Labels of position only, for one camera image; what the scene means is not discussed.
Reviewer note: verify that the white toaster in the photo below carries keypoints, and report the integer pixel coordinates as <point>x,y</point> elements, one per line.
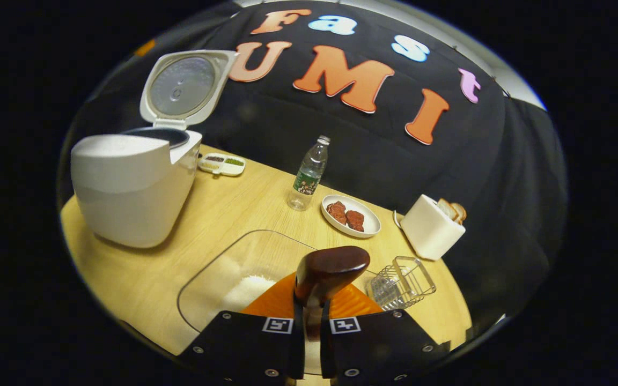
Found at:
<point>429,230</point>

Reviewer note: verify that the clear plastic box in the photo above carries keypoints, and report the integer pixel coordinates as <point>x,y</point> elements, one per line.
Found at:
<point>218,268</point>

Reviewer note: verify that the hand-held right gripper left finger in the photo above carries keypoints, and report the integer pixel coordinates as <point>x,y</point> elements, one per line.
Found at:
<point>250,348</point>

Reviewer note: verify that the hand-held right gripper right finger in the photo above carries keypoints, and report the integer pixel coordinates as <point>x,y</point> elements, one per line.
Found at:
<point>379,348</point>

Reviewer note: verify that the brown meat piece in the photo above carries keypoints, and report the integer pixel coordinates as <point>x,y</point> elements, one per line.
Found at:
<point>337,212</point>
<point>355,220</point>

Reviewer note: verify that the clear plastic water bottle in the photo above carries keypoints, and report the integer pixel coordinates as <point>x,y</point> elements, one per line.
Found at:
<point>308,177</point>

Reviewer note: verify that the white divided condiment dish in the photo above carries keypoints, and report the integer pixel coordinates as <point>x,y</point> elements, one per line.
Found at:
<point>223,163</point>

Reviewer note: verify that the white oval plate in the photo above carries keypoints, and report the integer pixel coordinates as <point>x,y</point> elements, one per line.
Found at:
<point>370,222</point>

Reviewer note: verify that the white rice cooker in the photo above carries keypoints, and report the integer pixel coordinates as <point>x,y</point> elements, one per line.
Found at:
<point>126,187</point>

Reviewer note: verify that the dark wooden spoon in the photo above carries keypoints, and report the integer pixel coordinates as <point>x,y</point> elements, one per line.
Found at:
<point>330,271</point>

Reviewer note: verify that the white rice heap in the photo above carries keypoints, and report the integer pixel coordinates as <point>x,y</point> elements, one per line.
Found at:
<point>247,292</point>

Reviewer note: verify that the toasted bread slice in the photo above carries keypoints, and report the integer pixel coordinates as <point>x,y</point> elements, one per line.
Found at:
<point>460,212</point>
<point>447,208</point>

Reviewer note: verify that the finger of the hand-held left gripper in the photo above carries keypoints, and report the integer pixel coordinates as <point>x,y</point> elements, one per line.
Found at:
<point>145,47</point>

